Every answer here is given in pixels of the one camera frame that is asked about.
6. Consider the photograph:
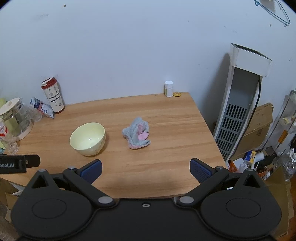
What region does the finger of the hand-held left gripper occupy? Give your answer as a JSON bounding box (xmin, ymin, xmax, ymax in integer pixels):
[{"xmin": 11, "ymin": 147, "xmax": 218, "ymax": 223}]
[{"xmin": 23, "ymin": 154, "xmax": 40, "ymax": 169}]

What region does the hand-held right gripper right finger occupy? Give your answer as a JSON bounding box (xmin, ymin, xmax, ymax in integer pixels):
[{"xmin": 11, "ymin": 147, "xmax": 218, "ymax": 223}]
[{"xmin": 176, "ymin": 158, "xmax": 268, "ymax": 208}]

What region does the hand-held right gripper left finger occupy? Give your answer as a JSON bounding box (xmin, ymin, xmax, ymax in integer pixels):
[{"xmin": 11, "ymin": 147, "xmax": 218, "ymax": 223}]
[{"xmin": 25, "ymin": 159, "xmax": 116, "ymax": 209}]

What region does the pale yellow bowl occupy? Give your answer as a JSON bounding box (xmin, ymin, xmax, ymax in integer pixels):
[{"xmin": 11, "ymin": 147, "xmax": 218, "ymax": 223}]
[{"xmin": 70, "ymin": 122, "xmax": 106, "ymax": 156}]

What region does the grey pink cleaning cloth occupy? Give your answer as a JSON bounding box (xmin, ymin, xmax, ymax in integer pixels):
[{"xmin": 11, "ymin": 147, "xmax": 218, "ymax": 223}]
[{"xmin": 122, "ymin": 117, "xmax": 151, "ymax": 149}]

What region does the clear plastic bottle red label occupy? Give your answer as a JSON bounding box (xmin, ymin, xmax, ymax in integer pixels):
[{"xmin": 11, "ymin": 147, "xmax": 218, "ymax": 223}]
[{"xmin": 0, "ymin": 118, "xmax": 19, "ymax": 155}]

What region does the open cardboard box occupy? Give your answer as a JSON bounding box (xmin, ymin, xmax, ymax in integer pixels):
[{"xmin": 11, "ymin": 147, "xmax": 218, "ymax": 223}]
[{"xmin": 0, "ymin": 177, "xmax": 26, "ymax": 223}]

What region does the white orange small box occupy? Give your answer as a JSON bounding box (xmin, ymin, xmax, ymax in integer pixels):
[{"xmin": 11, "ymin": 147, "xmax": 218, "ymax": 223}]
[{"xmin": 228, "ymin": 158, "xmax": 246, "ymax": 173}]

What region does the glass kettle with white lid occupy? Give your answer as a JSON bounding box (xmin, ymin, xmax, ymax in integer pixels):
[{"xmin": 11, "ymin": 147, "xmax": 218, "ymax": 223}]
[{"xmin": 0, "ymin": 98, "xmax": 33, "ymax": 141}]

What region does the small clear glass cup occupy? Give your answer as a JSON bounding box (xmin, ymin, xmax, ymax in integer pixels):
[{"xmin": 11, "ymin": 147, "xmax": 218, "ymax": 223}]
[{"xmin": 28, "ymin": 105, "xmax": 43, "ymax": 122}]

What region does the blue yellow small box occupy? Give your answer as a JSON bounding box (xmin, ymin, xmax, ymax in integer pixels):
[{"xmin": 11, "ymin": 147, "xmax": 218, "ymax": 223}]
[{"xmin": 245, "ymin": 150, "xmax": 257, "ymax": 162}]

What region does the crumpled snack packet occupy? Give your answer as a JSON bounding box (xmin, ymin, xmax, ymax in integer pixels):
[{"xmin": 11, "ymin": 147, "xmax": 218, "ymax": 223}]
[{"xmin": 30, "ymin": 97, "xmax": 55, "ymax": 119}]

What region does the red white patterned tumbler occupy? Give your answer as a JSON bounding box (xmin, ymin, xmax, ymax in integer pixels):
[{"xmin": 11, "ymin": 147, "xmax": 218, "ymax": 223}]
[{"xmin": 41, "ymin": 77, "xmax": 65, "ymax": 114}]

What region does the brown cardboard box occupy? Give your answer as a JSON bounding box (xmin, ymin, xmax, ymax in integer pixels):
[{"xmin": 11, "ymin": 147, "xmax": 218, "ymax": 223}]
[{"xmin": 231, "ymin": 103, "xmax": 274, "ymax": 161}]

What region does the white tower appliance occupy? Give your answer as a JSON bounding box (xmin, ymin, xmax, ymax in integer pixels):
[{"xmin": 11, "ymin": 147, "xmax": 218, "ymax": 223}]
[{"xmin": 213, "ymin": 43, "xmax": 273, "ymax": 163}]

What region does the flat cardboard sheet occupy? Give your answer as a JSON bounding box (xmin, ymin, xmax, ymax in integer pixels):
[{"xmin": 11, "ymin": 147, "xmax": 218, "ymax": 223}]
[{"xmin": 264, "ymin": 167, "xmax": 292, "ymax": 237}]

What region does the white pill bottle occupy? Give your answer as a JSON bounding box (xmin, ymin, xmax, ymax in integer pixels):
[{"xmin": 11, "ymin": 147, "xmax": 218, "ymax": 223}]
[{"xmin": 164, "ymin": 81, "xmax": 174, "ymax": 97}]

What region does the blue wire hanger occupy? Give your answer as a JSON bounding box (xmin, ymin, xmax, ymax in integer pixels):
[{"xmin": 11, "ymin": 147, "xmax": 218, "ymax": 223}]
[{"xmin": 253, "ymin": 0, "xmax": 291, "ymax": 27}]

